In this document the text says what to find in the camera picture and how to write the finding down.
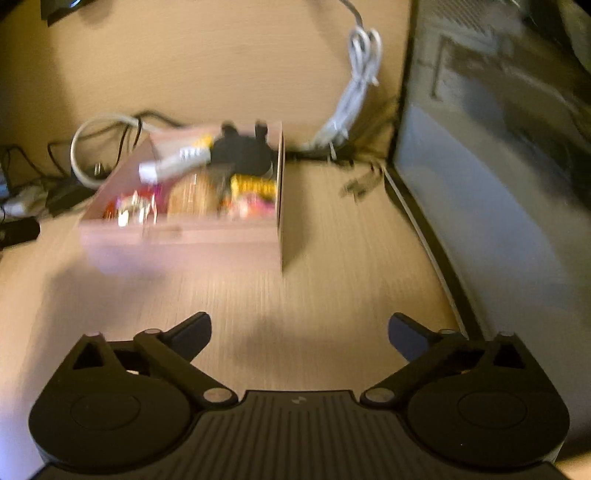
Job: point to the yellow snack packet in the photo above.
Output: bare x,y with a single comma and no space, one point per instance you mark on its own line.
254,185

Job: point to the red snack packet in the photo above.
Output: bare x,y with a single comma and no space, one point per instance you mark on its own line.
131,207

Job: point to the glass-sided computer case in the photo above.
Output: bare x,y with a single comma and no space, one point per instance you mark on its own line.
485,184

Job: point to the small white box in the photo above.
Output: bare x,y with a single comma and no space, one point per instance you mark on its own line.
173,164

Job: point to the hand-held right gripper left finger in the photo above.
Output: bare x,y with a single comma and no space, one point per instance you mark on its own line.
191,337

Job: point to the black flat device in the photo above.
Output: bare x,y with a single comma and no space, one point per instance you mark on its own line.
55,11

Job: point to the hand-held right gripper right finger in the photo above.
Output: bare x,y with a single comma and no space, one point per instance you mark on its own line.
408,339

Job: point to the pink storage box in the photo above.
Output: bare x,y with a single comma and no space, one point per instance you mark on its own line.
184,236

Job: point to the black plug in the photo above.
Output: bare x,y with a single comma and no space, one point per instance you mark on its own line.
18,233

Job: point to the bread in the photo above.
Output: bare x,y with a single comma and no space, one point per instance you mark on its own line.
191,196

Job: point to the colourful cartoon toy packet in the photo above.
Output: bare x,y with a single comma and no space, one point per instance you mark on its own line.
249,206

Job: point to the black plush toy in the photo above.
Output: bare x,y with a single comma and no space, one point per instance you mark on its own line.
240,152

